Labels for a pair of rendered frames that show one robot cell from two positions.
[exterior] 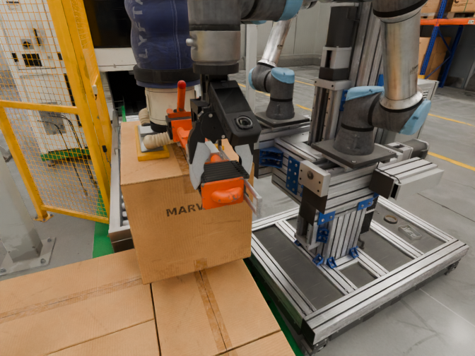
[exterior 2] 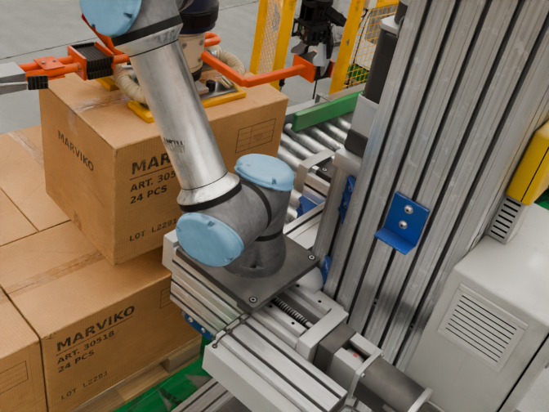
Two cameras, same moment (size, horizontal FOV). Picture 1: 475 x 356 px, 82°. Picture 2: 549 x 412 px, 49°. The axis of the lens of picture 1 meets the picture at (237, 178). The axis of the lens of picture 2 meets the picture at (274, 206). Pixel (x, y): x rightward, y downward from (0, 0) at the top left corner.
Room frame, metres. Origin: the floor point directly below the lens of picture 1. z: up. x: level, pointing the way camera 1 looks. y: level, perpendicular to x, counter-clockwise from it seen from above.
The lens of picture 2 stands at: (0.54, -1.30, 1.89)
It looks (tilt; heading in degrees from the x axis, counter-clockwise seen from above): 37 degrees down; 60
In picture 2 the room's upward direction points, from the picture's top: 12 degrees clockwise
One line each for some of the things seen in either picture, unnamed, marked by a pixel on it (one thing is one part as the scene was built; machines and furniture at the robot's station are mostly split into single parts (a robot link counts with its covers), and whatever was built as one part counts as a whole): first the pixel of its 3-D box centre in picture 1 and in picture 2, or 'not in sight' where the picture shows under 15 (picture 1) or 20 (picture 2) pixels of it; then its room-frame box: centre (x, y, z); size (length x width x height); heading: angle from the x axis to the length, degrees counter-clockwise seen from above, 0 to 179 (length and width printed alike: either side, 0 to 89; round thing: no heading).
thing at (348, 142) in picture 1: (355, 135); (253, 235); (0.99, -0.45, 1.09); 0.15 x 0.15 x 0.10
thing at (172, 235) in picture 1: (180, 184); (165, 145); (1.00, 0.24, 0.87); 0.60 x 0.40 x 0.40; 20
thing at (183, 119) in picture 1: (184, 126); (91, 60); (0.77, 0.15, 1.20); 0.10 x 0.08 x 0.06; 110
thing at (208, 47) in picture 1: (213, 48); not in sight; (0.46, 0.04, 1.42); 0.08 x 0.08 x 0.05
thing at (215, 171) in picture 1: (216, 183); not in sight; (0.44, 0.04, 1.20); 0.08 x 0.07 x 0.05; 20
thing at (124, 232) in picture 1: (182, 219); not in sight; (1.14, 0.28, 0.58); 0.70 x 0.03 x 0.06; 111
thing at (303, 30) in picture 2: not in sight; (314, 20); (1.34, 0.09, 1.34); 0.09 x 0.08 x 0.12; 20
